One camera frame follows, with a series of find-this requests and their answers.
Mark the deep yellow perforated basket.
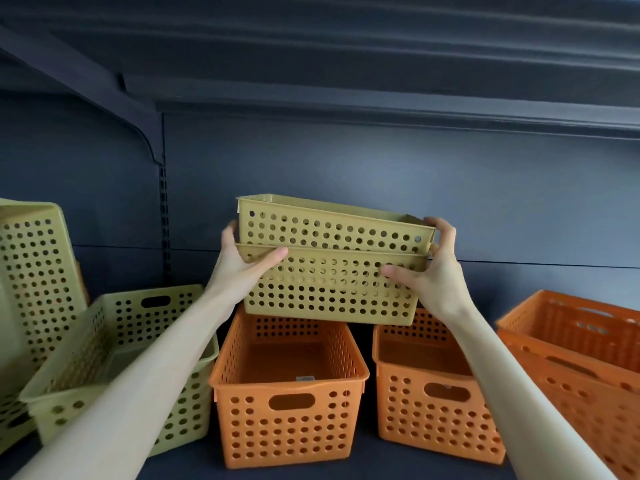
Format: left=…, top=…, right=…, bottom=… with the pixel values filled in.
left=235, top=243, right=430, bottom=327

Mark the dark metal shelf bracket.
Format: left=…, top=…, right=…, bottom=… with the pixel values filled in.
left=0, top=24, right=166, bottom=166

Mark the person's right forearm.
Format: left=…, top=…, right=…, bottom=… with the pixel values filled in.
left=440, top=300, right=617, bottom=480

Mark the dark metal shelf board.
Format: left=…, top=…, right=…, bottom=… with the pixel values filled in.
left=0, top=0, right=640, bottom=141

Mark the person's left hand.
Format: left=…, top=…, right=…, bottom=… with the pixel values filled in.
left=205, top=220, right=290, bottom=316

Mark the orange perforated plastic basket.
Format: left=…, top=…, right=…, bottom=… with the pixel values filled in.
left=495, top=289, right=640, bottom=395
left=208, top=304, right=370, bottom=470
left=497, top=331, right=640, bottom=480
left=372, top=308, right=506, bottom=466

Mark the person's right hand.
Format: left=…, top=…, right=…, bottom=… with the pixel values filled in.
left=380, top=217, right=476, bottom=326

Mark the tall yellow perforated basket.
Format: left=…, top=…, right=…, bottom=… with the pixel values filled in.
left=0, top=198, right=90, bottom=376

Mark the pale green perforated basket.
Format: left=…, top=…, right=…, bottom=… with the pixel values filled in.
left=19, top=284, right=221, bottom=458
left=0, top=365, right=39, bottom=455

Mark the dark slotted shelf upright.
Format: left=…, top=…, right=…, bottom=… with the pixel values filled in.
left=157, top=112, right=172, bottom=284

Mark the shallow yellow perforated basket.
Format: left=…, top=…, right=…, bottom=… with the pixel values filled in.
left=236, top=194, right=437, bottom=256

